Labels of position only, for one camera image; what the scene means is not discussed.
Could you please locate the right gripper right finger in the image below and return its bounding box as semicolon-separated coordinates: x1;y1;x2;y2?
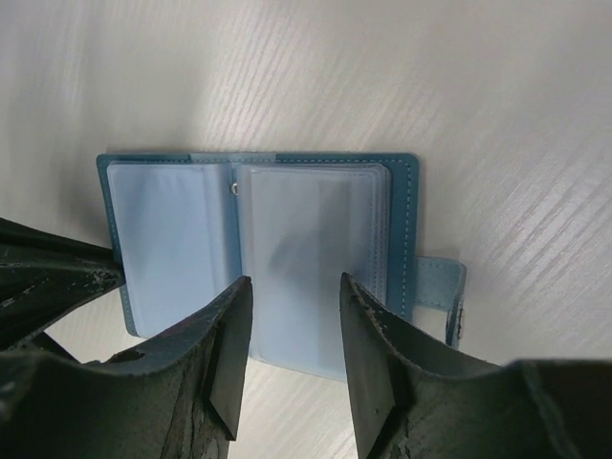
339;274;611;458

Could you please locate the blue leather card holder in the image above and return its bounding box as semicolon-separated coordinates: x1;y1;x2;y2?
97;152;466;381

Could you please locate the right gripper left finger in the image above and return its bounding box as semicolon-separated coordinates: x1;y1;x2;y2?
1;276;252;458

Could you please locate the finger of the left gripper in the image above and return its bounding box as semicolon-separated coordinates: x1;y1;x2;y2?
1;218;115;265
1;263;124;351

